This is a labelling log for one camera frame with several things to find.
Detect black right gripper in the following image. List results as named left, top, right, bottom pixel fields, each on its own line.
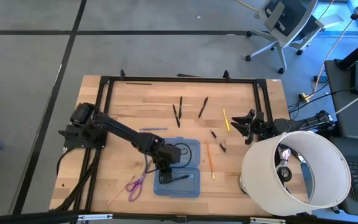
left=230, top=109, right=276, bottom=146

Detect grey office chair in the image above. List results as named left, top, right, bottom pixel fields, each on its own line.
left=246, top=0, right=344, bottom=75

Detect grey side table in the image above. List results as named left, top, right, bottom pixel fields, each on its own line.
left=324, top=58, right=358, bottom=141

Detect orange pencil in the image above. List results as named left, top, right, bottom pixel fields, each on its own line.
left=206, top=140, right=216, bottom=180

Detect black lamp socket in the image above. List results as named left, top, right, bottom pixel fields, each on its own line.
left=275, top=147, right=293, bottom=183

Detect black pen with silver clip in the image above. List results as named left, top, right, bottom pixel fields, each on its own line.
left=209, top=129, right=227, bottom=153

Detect black front crossbeam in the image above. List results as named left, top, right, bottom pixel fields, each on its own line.
left=0, top=210, right=358, bottom=224

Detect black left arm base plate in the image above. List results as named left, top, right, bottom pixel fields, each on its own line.
left=63, top=123, right=108, bottom=149

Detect white round lamp shade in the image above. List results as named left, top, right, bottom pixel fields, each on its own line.
left=239, top=130, right=352, bottom=217

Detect purple handled scissors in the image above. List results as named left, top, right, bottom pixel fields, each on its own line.
left=125, top=154, right=149, bottom=202

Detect blue translucent plastic supply box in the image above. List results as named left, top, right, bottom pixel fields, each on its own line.
left=153, top=136, right=201, bottom=198

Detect black metal table frame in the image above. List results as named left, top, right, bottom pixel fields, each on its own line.
left=84, top=75, right=275, bottom=214

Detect black cable bundle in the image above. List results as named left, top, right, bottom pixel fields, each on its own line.
left=53, top=147, right=101, bottom=213

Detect yellow highlighter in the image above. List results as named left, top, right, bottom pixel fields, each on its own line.
left=223, top=108, right=231, bottom=133

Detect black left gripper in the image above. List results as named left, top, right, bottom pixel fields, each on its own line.
left=153, top=143, right=182, bottom=185

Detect natural wood pencil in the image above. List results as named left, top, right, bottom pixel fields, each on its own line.
left=106, top=175, right=135, bottom=205

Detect black stand pole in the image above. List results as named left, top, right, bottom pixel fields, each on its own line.
left=336, top=40, right=358, bottom=71

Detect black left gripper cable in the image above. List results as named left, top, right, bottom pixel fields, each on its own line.
left=144, top=142, right=193, bottom=175

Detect yellow cable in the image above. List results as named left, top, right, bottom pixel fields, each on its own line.
left=300, top=0, right=358, bottom=103

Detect silver metal bracket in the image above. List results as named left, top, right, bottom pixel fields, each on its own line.
left=78, top=213, right=113, bottom=222
left=249, top=217, right=286, bottom=224

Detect white cable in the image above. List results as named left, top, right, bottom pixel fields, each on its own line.
left=334, top=92, right=358, bottom=116

